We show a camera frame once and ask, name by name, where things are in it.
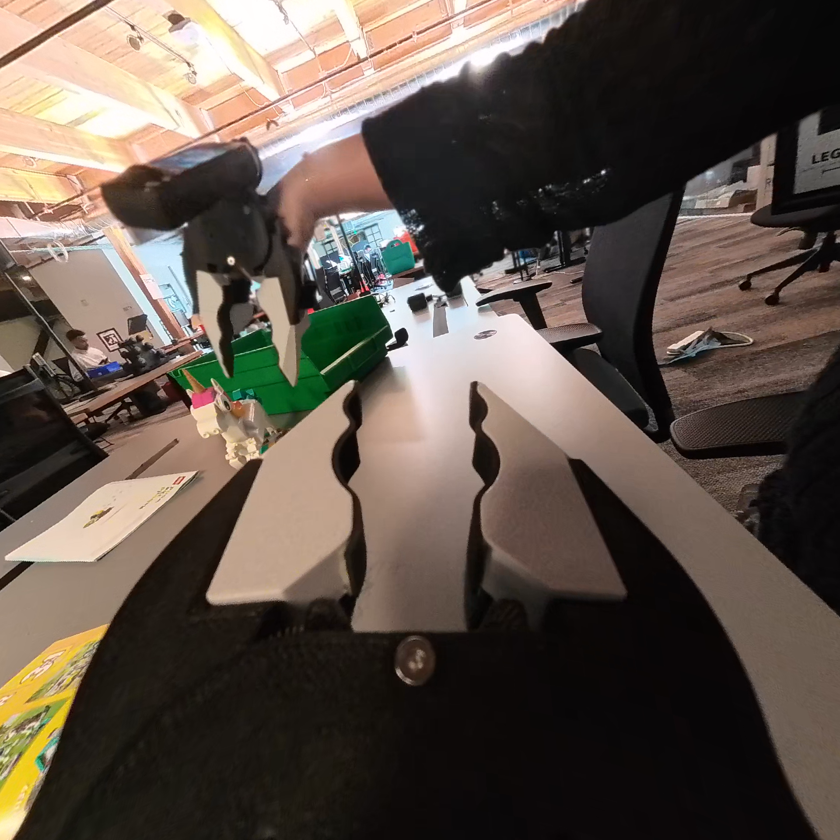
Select black framed sign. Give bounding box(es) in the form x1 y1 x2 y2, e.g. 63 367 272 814
770 111 840 215

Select person's black shirt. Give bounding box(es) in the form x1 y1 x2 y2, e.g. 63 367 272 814
753 357 840 593

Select pale slippers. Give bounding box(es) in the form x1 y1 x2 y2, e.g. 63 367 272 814
665 327 753 364

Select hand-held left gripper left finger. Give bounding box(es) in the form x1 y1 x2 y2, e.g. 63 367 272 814
205 378 366 606

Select green plastic bin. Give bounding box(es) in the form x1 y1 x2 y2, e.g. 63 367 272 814
167 294 395 418

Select white toy brick unicorn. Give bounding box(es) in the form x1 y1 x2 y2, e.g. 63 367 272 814
182 367 280 471

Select green tote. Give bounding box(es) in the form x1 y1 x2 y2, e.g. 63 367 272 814
382 239 420 277

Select white paper booklet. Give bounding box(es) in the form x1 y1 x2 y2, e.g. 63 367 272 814
4 470 200 564

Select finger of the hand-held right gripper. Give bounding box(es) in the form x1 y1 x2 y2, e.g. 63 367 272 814
196 270 255 379
255 274 312 388

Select yellow toy set box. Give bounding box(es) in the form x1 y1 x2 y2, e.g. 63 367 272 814
0 623 110 825

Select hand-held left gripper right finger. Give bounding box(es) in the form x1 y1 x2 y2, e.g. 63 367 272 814
468 379 629 602

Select person's right hand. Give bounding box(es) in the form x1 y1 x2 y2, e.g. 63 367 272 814
271 133 396 255

